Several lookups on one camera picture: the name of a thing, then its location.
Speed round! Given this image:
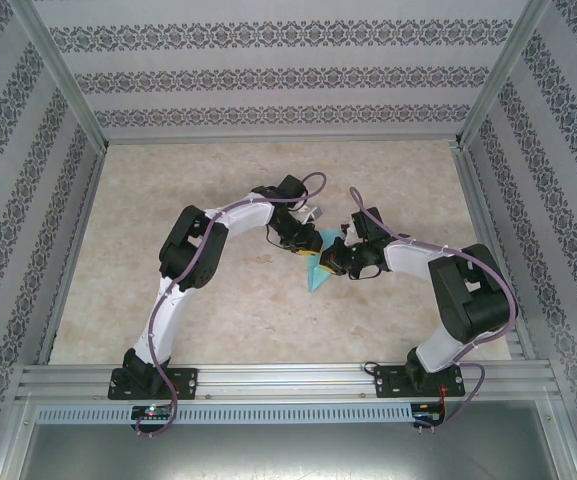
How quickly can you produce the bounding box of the aluminium frame post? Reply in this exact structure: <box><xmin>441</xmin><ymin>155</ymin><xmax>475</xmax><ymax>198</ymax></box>
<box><xmin>455</xmin><ymin>0</ymin><xmax>554</xmax><ymax>150</ymax></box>
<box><xmin>15</xmin><ymin>0</ymin><xmax>110</xmax><ymax>154</ymax></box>

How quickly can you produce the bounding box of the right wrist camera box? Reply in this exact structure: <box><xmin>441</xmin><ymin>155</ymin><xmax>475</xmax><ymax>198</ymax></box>
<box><xmin>342</xmin><ymin>205</ymin><xmax>395</xmax><ymax>242</ymax></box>

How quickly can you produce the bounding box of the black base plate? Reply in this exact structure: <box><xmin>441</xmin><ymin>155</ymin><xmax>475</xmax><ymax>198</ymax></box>
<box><xmin>375</xmin><ymin>363</ymin><xmax>467</xmax><ymax>400</ymax></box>
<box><xmin>107</xmin><ymin>367</ymin><xmax>200</xmax><ymax>401</ymax></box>

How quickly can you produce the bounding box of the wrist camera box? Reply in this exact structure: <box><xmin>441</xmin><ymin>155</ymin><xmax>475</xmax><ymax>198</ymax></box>
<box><xmin>342</xmin><ymin>205</ymin><xmax>395</xmax><ymax>242</ymax></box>
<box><xmin>272</xmin><ymin>174</ymin><xmax>326</xmax><ymax>222</ymax></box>

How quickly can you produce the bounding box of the grey metal sheet panel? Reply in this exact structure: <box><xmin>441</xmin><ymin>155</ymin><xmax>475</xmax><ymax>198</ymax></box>
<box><xmin>0</xmin><ymin>424</ymin><xmax>577</xmax><ymax>480</ymax></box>

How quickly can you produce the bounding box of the aluminium side rail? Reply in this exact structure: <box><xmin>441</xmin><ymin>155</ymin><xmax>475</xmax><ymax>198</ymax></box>
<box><xmin>37</xmin><ymin>149</ymin><xmax>108</xmax><ymax>364</ymax></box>
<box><xmin>452</xmin><ymin>147</ymin><xmax>537</xmax><ymax>361</ymax></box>

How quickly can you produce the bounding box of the aluminium frame bar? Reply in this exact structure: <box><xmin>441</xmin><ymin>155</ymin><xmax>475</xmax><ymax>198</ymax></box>
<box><xmin>0</xmin><ymin>392</ymin><xmax>37</xmax><ymax>480</ymax></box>
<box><xmin>545</xmin><ymin>394</ymin><xmax>577</xmax><ymax>480</ymax></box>

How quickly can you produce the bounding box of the aluminium mounting rail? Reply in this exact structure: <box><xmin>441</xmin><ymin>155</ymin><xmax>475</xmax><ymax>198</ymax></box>
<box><xmin>15</xmin><ymin>362</ymin><xmax>562</xmax><ymax>401</ymax></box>

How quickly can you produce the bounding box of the thin black cable loop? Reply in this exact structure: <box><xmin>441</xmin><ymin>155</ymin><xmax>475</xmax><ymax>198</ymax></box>
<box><xmin>350</xmin><ymin>264</ymin><xmax>384</xmax><ymax>281</ymax></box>
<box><xmin>265</xmin><ymin>227</ymin><xmax>294</xmax><ymax>250</ymax></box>

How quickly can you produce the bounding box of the teal cloth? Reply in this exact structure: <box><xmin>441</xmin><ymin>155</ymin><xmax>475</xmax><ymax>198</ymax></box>
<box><xmin>307</xmin><ymin>228</ymin><xmax>344</xmax><ymax>292</ymax></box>

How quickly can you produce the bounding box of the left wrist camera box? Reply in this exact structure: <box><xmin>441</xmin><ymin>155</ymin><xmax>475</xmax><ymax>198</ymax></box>
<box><xmin>272</xmin><ymin>174</ymin><xmax>326</xmax><ymax>222</ymax></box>

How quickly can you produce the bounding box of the purple cable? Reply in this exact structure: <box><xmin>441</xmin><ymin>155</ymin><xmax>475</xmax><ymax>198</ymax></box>
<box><xmin>348</xmin><ymin>186</ymin><xmax>520</xmax><ymax>432</ymax></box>
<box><xmin>135</xmin><ymin>171</ymin><xmax>329</xmax><ymax>440</ymax></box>

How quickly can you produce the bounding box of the slotted grey cable duct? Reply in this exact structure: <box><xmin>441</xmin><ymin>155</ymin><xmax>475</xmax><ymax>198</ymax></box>
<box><xmin>35</xmin><ymin>402</ymin><xmax>414</xmax><ymax>426</ymax></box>

